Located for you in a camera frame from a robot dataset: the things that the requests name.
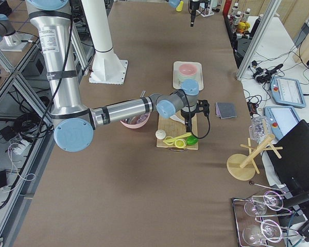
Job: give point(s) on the wine glass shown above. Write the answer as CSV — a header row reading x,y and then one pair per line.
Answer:
x,y
258,205
262,235

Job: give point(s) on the yellow plastic cup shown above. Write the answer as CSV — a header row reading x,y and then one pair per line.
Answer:
x,y
179,8

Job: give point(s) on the white wire cup rack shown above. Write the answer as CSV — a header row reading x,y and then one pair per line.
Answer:
x,y
205,8

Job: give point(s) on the black wire glass rack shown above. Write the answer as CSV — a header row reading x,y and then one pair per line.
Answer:
x,y
242,220

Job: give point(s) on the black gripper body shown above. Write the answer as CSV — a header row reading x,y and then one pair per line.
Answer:
x,y
193,10
187,115

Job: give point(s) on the metal ladle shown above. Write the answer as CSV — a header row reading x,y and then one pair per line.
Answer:
x,y
142,94

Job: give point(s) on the aluminium frame post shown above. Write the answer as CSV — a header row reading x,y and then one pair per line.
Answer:
x,y
261,30

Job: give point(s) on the yellow plastic spoon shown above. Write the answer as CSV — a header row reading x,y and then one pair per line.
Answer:
x,y
173,139

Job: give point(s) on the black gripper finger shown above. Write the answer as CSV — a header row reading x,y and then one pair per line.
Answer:
x,y
188,124

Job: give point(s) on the cream rectangular tray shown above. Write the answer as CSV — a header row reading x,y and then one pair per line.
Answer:
x,y
199,77

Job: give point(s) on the upper wine glass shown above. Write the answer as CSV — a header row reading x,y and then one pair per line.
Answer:
x,y
258,205

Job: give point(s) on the lower blue teach pendant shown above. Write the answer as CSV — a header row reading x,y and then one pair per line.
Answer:
x,y
281,119

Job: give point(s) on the green bowl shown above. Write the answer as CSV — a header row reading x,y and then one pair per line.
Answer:
x,y
182,77

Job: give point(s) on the small pink bowl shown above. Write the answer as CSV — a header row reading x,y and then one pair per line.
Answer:
x,y
187,69

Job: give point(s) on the lower wine glass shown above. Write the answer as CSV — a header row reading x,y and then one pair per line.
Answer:
x,y
262,235

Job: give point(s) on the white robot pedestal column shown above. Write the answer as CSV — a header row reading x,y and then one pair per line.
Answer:
x,y
107,68

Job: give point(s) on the black monitor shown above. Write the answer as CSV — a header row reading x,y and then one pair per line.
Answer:
x,y
293,166

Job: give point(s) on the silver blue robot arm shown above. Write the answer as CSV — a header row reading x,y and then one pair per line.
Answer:
x,y
74,123

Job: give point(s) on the wooden cutting board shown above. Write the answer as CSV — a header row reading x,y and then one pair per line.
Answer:
x,y
174,128

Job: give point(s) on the grey folded cloth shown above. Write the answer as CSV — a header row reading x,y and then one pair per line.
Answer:
x,y
225,110

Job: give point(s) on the white ceramic spoon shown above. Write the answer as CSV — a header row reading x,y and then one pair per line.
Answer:
x,y
177,119

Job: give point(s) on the upper blue teach pendant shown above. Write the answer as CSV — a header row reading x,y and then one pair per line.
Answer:
x,y
287,91

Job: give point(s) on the clear glass jar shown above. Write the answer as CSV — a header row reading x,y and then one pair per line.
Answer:
x,y
260,127

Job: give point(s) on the green toy vegetable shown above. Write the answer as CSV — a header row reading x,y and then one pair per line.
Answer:
x,y
191,140

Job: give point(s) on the yellow lemon slice toy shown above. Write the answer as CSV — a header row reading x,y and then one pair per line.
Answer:
x,y
180,143

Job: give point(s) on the wooden cup tree stand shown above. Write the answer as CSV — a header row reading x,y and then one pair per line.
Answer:
x,y
243,167

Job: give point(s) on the large pink speckled bowl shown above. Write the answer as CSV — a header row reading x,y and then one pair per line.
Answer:
x,y
136,122

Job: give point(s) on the blue teach pendant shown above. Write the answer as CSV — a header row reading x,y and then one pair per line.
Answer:
x,y
281,119
287,91

